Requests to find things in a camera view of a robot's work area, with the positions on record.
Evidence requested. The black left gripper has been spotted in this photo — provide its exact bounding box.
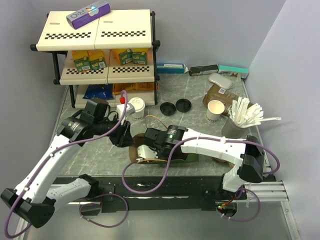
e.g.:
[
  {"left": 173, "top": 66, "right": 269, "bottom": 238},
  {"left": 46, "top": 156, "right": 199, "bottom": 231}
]
[{"left": 93, "top": 113, "right": 136, "bottom": 147}]

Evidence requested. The brown green paper bag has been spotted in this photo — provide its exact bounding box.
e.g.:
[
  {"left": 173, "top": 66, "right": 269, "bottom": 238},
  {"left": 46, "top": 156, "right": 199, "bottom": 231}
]
[{"left": 128, "top": 114, "right": 200, "bottom": 166}]

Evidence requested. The white paper coffee cup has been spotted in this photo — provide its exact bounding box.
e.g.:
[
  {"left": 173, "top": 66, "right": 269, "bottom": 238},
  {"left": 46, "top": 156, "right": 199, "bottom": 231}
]
[{"left": 129, "top": 97, "right": 146, "bottom": 120}]

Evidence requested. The white plastic cup lid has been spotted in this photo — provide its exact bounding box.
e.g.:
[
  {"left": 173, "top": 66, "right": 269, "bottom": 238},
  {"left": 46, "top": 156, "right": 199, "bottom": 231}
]
[{"left": 129, "top": 97, "right": 146, "bottom": 113}]

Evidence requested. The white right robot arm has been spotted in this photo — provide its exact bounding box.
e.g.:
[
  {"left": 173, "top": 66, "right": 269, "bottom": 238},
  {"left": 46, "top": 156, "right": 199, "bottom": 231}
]
[{"left": 137, "top": 125, "right": 265, "bottom": 199}]

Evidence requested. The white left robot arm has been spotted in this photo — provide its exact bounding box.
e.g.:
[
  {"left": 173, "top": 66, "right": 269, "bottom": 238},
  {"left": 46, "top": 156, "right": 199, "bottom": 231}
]
[{"left": 0, "top": 99, "right": 135, "bottom": 228}]

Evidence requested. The brown kraft coffee pouch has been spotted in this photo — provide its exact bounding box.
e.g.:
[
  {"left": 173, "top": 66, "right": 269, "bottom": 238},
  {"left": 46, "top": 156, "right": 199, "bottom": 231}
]
[{"left": 202, "top": 84, "right": 239, "bottom": 118}]

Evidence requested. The black cup lid stack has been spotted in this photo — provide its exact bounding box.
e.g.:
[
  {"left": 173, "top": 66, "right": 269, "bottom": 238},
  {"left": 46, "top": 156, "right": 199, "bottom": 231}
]
[{"left": 159, "top": 102, "right": 177, "bottom": 116}]

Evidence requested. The orange snack bag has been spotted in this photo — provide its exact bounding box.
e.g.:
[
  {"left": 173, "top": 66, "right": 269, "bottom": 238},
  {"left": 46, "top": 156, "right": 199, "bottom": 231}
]
[{"left": 112, "top": 82, "right": 155, "bottom": 95}]

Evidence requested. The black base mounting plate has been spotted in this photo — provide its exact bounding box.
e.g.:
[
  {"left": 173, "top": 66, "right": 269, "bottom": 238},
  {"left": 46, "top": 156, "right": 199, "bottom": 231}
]
[{"left": 87, "top": 176, "right": 248, "bottom": 213}]

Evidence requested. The blue snack bag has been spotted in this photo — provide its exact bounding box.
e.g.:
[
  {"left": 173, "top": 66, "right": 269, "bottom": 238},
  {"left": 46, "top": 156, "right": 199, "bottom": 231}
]
[{"left": 83, "top": 84, "right": 113, "bottom": 100}]

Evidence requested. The metal straw holder cup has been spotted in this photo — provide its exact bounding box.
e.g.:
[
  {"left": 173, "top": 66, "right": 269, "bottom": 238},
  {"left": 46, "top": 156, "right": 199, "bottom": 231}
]
[{"left": 221, "top": 118, "right": 249, "bottom": 139}]

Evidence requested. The blue flat box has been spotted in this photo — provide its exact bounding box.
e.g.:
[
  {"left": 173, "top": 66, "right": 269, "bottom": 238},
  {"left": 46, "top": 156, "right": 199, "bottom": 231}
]
[{"left": 156, "top": 63, "right": 189, "bottom": 74}]

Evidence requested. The brown pulp cup carrier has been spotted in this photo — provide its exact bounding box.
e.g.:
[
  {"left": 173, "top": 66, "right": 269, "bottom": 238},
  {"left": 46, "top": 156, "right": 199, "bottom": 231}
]
[{"left": 212, "top": 157, "right": 235, "bottom": 168}]

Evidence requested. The beige three-tier shelf rack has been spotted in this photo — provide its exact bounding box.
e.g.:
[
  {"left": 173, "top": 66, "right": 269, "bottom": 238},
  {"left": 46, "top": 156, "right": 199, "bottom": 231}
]
[{"left": 30, "top": 9, "right": 160, "bottom": 109}]

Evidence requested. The white oval pouch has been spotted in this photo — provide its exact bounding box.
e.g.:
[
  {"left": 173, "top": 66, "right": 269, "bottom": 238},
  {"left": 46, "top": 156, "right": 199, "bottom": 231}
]
[{"left": 208, "top": 73, "right": 233, "bottom": 90}]

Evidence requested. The black flat box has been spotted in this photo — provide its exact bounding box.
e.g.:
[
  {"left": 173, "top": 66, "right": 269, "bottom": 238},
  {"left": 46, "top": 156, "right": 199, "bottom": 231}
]
[{"left": 188, "top": 64, "right": 219, "bottom": 76}]

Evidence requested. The green yellow carton far left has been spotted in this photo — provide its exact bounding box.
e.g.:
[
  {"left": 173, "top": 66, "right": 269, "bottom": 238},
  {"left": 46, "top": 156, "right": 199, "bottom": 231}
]
[{"left": 71, "top": 50, "right": 92, "bottom": 73}]

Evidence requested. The teal flat box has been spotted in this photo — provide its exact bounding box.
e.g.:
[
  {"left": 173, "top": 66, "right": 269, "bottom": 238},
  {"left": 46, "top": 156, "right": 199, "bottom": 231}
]
[{"left": 218, "top": 65, "right": 249, "bottom": 79}]

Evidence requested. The purple silver long box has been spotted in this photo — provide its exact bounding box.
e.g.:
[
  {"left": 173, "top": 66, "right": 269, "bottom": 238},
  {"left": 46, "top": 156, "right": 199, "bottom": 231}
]
[{"left": 66, "top": 0, "right": 111, "bottom": 30}]

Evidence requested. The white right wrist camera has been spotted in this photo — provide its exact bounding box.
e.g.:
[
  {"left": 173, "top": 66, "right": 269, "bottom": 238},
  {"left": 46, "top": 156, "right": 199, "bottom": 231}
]
[{"left": 137, "top": 145, "right": 159, "bottom": 161}]

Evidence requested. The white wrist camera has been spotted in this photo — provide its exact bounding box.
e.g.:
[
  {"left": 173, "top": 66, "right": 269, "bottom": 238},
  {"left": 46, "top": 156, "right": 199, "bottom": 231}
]
[
  {"left": 116, "top": 96, "right": 136, "bottom": 118},
  {"left": 137, "top": 145, "right": 159, "bottom": 161}
]

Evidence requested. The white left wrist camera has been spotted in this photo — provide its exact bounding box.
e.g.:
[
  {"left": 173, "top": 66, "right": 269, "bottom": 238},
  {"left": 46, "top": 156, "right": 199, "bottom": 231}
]
[{"left": 116, "top": 96, "right": 136, "bottom": 118}]

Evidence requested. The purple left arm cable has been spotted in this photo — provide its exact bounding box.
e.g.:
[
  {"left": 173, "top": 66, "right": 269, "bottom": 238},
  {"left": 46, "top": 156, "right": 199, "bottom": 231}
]
[{"left": 4, "top": 90, "right": 130, "bottom": 239}]

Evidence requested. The aluminium rail frame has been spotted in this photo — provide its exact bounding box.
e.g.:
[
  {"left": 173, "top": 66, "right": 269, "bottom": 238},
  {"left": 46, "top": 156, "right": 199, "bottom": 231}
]
[{"left": 20, "top": 182, "right": 300, "bottom": 240}]

